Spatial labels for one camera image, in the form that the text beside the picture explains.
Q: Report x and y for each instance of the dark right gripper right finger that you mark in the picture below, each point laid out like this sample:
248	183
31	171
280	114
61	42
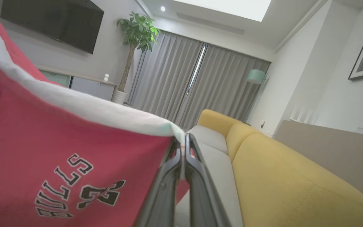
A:
203	205

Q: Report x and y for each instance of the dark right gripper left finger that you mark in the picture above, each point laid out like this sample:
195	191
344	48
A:
162	201

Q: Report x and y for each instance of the red Bulls 23 shorts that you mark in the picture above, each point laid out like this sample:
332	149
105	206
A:
42	126

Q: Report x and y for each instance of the small grey sofa seat cushion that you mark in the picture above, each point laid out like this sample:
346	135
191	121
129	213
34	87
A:
210	137

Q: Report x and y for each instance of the yellow sofa back cushion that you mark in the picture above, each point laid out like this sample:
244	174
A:
295	189
213	119

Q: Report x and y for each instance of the white plant pot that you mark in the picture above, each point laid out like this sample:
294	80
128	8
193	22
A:
119	97

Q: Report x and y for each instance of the grey curtain panel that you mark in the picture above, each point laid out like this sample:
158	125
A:
225	85
165	78

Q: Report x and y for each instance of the low television console cabinet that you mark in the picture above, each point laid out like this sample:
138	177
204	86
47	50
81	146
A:
93	90

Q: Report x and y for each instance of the white stair railing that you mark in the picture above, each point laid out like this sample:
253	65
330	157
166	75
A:
304	115

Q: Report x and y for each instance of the small white figurine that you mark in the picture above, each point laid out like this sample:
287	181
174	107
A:
106	78

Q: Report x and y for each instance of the teal shade lamp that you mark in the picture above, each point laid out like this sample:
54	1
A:
256	76

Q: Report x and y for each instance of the beige low partition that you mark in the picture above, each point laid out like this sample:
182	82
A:
342	151

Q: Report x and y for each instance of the green indoor tree plant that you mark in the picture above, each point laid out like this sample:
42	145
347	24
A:
137	31

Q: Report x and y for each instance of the black wall television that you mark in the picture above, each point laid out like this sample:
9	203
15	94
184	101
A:
52	22

